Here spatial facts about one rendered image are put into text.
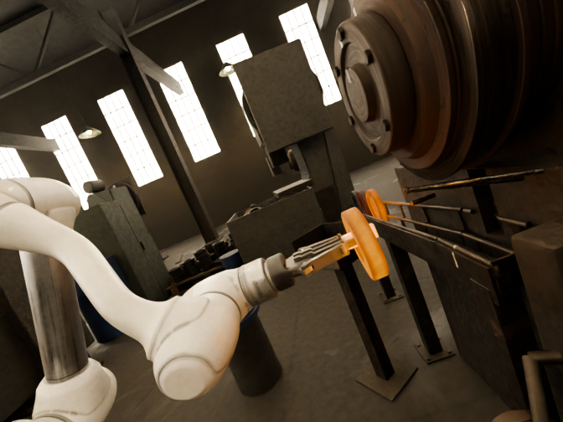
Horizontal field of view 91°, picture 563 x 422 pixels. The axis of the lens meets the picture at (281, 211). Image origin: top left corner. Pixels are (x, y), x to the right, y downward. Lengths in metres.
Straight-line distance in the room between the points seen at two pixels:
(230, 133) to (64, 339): 10.22
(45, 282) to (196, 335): 0.59
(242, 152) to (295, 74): 7.60
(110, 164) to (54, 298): 11.74
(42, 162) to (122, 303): 13.75
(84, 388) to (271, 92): 2.94
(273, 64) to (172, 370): 3.22
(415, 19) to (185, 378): 0.62
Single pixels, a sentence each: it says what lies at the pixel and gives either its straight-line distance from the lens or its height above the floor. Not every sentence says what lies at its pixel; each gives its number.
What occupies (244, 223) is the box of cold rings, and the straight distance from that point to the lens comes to 3.05.
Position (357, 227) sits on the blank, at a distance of 0.54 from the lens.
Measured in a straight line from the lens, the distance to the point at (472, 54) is 0.50.
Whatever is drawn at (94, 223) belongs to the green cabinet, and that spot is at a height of 1.31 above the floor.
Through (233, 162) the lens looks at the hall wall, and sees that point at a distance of 10.83.
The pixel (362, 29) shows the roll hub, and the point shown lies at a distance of 0.59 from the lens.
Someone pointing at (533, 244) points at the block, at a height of 0.79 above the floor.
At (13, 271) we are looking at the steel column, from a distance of 3.22.
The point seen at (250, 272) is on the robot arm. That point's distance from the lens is 0.58.
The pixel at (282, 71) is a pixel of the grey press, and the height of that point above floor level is 2.02.
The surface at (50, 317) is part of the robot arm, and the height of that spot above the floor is 0.91.
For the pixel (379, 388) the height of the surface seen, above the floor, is 0.01.
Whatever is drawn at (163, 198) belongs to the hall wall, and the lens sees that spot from 11.73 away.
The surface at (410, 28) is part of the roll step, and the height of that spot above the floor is 1.15.
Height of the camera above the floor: 1.03
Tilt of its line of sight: 8 degrees down
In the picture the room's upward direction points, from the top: 23 degrees counter-clockwise
